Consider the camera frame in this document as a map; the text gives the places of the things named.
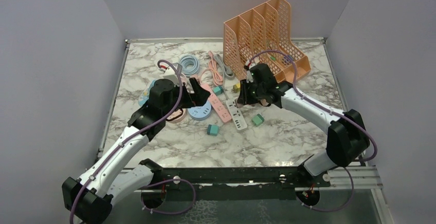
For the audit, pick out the yellow plug adapter centre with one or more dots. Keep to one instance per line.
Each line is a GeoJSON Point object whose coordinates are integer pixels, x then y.
{"type": "Point", "coordinates": [236, 88]}

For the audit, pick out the pink round power strip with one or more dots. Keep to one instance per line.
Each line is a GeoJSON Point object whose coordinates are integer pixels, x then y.
{"type": "Point", "coordinates": [177, 116]}

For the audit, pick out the blue round power strip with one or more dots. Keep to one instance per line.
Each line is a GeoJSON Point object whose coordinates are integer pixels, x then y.
{"type": "Point", "coordinates": [200, 113]}

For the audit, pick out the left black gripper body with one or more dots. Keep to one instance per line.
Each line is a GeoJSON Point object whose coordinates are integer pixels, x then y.
{"type": "Point", "coordinates": [191, 100]}

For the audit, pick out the white power strip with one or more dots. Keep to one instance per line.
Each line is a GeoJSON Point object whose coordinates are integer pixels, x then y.
{"type": "Point", "coordinates": [236, 115]}

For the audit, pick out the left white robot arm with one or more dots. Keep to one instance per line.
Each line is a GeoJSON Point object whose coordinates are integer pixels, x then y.
{"type": "Point", "coordinates": [91, 196]}

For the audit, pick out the blue oval power strip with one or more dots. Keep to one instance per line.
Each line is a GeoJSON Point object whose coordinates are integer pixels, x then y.
{"type": "Point", "coordinates": [145, 94]}

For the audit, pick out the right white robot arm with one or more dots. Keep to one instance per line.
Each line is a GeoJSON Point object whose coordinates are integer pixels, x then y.
{"type": "Point", "coordinates": [346, 134]}

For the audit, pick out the teal plug adapter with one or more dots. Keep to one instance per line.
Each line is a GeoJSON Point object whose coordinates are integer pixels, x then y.
{"type": "Point", "coordinates": [218, 90]}
{"type": "Point", "coordinates": [213, 130]}

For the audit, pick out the teal plug adapter behind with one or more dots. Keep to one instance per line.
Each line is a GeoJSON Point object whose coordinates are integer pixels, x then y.
{"type": "Point", "coordinates": [218, 90]}

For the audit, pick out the green plug adapter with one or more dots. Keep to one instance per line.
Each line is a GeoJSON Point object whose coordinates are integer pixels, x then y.
{"type": "Point", "coordinates": [257, 120]}

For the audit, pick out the black mounting rail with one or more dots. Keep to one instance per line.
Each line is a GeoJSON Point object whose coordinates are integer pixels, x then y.
{"type": "Point", "coordinates": [226, 183]}

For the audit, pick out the orange mesh file organizer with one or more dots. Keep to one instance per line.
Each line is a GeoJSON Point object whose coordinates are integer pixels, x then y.
{"type": "Point", "coordinates": [266, 29]}

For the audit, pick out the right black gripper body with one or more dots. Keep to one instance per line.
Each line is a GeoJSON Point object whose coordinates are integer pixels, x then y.
{"type": "Point", "coordinates": [252, 94]}

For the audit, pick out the teal plug adapter front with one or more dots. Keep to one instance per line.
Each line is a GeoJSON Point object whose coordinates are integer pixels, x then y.
{"type": "Point", "coordinates": [213, 130]}

